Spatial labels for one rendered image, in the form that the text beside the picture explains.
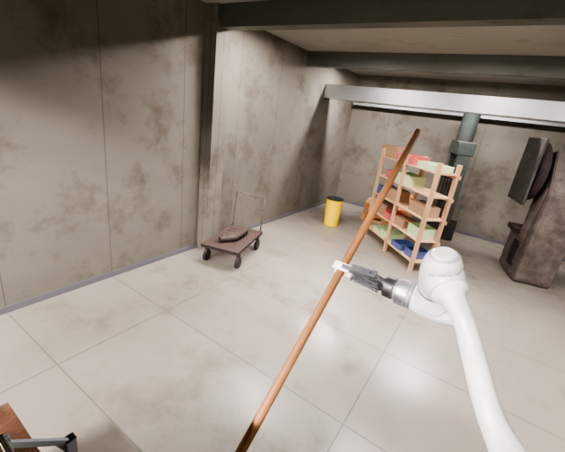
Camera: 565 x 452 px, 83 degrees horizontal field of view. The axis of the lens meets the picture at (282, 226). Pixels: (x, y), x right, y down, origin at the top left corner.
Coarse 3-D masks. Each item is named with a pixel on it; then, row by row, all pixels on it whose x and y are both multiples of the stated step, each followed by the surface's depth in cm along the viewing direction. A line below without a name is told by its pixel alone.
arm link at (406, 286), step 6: (396, 282) 109; (402, 282) 107; (408, 282) 107; (414, 282) 107; (396, 288) 106; (402, 288) 106; (408, 288) 105; (396, 294) 106; (402, 294) 105; (408, 294) 104; (396, 300) 107; (402, 300) 105; (408, 300) 104; (402, 306) 108
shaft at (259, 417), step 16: (416, 128) 151; (400, 160) 142; (384, 192) 134; (368, 224) 128; (352, 240) 126; (352, 256) 123; (336, 272) 119; (320, 304) 114; (304, 336) 109; (288, 368) 105; (272, 400) 101; (256, 416) 99; (256, 432) 98; (240, 448) 95
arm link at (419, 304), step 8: (416, 288) 104; (416, 296) 101; (416, 304) 102; (424, 304) 99; (432, 304) 97; (440, 304) 96; (416, 312) 104; (424, 312) 101; (432, 312) 99; (440, 312) 97; (432, 320) 101; (440, 320) 99; (448, 320) 98
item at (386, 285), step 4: (380, 276) 110; (388, 276) 111; (372, 280) 112; (376, 280) 110; (380, 280) 110; (384, 280) 110; (388, 280) 109; (392, 280) 109; (396, 280) 109; (372, 284) 115; (380, 284) 111; (384, 284) 109; (388, 284) 108; (392, 284) 108; (380, 288) 114; (384, 288) 109; (388, 288) 108; (392, 288) 108; (384, 292) 109; (388, 292) 108; (392, 292) 108; (384, 296) 111; (388, 296) 109
